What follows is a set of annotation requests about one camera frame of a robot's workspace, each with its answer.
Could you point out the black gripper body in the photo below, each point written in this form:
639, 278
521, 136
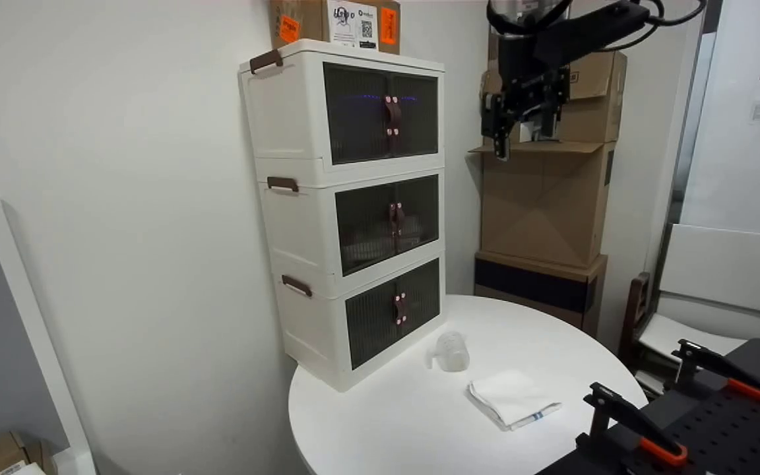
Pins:
529, 88

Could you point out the clear plastic cup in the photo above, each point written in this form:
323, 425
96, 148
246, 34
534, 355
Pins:
452, 352

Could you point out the white three-tier storage cabinet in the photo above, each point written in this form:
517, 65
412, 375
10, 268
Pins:
290, 121

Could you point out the smoked ribbed cabinet door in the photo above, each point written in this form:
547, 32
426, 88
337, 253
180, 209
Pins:
356, 115
422, 211
418, 115
423, 296
364, 234
370, 327

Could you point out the white folded cloth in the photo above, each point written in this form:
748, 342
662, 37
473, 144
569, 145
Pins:
513, 397

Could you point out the brown wooden frame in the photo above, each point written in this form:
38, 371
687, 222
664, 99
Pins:
635, 318

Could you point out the white foam board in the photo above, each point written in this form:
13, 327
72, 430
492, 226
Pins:
732, 268

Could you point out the cardboard box with black band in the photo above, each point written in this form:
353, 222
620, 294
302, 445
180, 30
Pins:
539, 285

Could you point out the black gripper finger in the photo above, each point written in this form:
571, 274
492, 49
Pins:
499, 136
556, 121

